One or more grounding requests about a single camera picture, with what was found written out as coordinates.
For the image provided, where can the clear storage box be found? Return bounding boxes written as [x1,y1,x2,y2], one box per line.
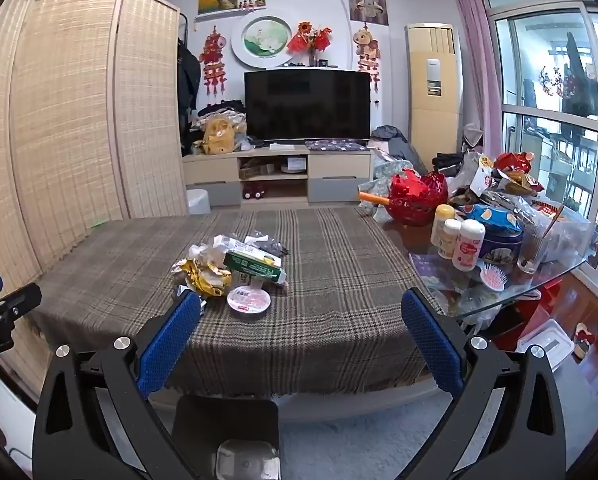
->
[516,320,575,371]

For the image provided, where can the bamboo folding screen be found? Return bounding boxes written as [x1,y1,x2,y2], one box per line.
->
[0,0,189,403]

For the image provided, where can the crumpled white tissue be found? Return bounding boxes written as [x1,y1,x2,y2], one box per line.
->
[188,235,241,267]

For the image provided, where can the yellow crumpled wrapper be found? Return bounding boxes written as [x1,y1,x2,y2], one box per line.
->
[179,259,233,297]

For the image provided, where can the dark hanging coat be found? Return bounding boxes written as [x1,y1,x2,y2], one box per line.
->
[177,40,202,157]

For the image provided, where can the pink curtain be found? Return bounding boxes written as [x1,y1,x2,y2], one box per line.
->
[446,0,503,161]

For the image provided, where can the round lotus wall plate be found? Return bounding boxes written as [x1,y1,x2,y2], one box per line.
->
[231,7,305,69]

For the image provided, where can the slipper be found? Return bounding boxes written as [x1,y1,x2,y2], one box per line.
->
[574,322,593,359]

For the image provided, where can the black television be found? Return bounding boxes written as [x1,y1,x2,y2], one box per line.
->
[244,70,371,144]

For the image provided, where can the black trash bin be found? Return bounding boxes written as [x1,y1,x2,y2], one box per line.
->
[173,394,280,480]

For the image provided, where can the dark bag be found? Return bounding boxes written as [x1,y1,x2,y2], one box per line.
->
[431,152,464,176]

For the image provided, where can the folded patterned cloth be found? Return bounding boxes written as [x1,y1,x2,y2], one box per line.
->
[306,138,372,153]

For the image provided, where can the blue cookie tin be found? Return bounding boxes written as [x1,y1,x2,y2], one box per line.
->
[479,227,525,266]

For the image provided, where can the purple booklet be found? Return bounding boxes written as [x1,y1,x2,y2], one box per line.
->
[410,252,455,291]

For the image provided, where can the silver blister pack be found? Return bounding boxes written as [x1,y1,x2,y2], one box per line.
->
[245,232,290,257]

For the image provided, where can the green drink carton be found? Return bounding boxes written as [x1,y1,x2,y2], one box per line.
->
[224,249,288,285]

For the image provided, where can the glass table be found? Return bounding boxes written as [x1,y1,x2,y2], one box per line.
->
[379,210,593,319]

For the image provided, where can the yellow backpack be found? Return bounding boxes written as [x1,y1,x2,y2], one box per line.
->
[201,117,238,156]

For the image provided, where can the wall poster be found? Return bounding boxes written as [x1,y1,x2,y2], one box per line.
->
[346,0,389,26]

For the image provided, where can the red flower decoration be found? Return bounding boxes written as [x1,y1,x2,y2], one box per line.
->
[286,21,335,57]

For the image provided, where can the beige television stand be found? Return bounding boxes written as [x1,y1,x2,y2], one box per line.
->
[182,146,375,209]

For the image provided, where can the floral cloth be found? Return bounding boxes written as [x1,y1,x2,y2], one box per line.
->
[373,160,416,222]

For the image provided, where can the beige standing air conditioner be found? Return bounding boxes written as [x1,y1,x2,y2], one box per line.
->
[405,23,464,172]

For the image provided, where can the clear glass cup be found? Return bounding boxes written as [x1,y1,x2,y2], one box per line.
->
[518,225,550,275]

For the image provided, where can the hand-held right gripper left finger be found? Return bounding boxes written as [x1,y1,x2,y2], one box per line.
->
[33,290,202,480]

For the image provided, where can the red hanging ornament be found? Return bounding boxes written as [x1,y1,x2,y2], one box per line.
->
[199,27,228,97]

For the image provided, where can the red openwork basket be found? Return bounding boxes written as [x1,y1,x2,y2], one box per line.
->
[389,169,450,226]

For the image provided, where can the pile of clothes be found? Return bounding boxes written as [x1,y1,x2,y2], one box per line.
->
[196,100,248,132]

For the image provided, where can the blue chips bag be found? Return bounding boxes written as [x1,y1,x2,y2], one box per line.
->
[462,204,523,234]

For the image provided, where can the grey jacket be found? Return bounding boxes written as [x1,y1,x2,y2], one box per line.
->
[370,125,428,172]

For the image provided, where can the small white bottle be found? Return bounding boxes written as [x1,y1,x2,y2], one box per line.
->
[439,219,463,260]

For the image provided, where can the pile of snack bags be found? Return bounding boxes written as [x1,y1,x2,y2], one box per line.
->
[472,151,545,197]

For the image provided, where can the clear plastic container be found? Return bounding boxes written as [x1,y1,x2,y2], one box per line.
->
[529,200,593,264]

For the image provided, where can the white hairbrush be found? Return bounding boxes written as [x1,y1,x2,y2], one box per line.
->
[479,261,508,292]

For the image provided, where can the horse hanging ornament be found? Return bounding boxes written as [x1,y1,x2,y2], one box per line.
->
[353,22,382,92]

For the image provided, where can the window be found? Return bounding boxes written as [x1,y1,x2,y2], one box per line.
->
[484,0,598,286]

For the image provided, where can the white stool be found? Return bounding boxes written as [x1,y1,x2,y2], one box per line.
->
[186,188,211,215]

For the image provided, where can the round white plastic cup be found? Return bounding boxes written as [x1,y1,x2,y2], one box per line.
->
[227,285,272,316]

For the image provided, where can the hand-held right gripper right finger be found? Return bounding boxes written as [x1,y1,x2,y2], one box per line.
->
[400,287,567,480]

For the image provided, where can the plaid tablecloth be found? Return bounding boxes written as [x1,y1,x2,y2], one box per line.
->
[31,207,447,397]

